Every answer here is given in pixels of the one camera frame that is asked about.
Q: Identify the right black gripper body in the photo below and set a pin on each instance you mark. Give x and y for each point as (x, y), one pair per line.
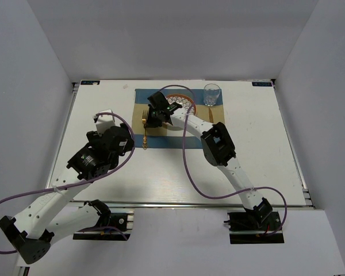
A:
(153, 118)

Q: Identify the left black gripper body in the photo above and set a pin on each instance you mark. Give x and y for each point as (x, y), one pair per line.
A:
(94, 137)

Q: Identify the gold fork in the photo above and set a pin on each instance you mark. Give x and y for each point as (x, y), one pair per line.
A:
(144, 121)

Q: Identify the blue beige checked placemat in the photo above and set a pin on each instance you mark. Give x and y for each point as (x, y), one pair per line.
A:
(169, 136)

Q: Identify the patterned ceramic plate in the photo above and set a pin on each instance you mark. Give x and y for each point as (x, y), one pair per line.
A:
(186, 102)

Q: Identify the clear drinking glass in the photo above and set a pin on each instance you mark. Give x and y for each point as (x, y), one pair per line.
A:
(211, 94)

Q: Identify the gold knife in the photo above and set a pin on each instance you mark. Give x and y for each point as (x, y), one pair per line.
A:
(210, 115)

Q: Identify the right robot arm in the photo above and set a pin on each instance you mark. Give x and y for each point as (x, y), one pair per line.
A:
(218, 149)

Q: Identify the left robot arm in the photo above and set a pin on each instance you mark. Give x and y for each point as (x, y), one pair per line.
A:
(33, 230)

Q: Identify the left blue table sticker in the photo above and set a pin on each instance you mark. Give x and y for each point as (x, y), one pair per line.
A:
(90, 82)

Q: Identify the blue table sticker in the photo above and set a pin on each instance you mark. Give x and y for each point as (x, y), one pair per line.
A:
(90, 82)
(262, 84)

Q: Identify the right blue table sticker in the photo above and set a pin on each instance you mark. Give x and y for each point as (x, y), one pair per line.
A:
(262, 84)

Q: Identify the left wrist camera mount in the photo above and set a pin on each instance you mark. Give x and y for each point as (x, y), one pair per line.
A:
(103, 122)

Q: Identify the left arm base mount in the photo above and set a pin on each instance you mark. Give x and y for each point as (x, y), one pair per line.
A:
(117, 228)

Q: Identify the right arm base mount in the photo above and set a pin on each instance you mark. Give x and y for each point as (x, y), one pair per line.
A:
(244, 230)

